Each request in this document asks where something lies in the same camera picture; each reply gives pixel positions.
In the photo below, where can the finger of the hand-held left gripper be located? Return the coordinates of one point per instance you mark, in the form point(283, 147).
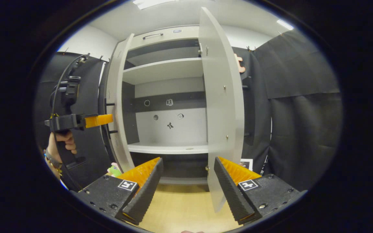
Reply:
point(99, 120)

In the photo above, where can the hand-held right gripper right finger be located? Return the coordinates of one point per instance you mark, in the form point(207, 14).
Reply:
point(230, 191)

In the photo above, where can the white cabinet shelf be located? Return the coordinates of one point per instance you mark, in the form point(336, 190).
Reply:
point(163, 69)
point(170, 149)

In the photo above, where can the beige double-door shoe cabinet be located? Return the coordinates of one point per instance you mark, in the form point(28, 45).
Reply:
point(170, 129)

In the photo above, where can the beige cabinet door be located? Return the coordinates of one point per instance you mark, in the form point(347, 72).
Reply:
point(118, 97)
point(222, 113)

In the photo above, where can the small ceiling light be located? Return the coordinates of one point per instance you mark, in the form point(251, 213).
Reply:
point(285, 24)

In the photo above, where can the green plush toy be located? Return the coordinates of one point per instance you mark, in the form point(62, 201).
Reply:
point(114, 171)

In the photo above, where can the black backdrop cloth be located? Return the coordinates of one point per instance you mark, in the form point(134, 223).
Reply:
point(303, 129)

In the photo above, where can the long ceiling light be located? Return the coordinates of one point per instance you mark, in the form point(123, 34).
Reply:
point(154, 3)

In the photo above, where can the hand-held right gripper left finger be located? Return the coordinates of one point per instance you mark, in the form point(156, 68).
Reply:
point(144, 194)

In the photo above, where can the printed white card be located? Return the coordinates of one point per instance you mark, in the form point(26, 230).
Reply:
point(246, 164)

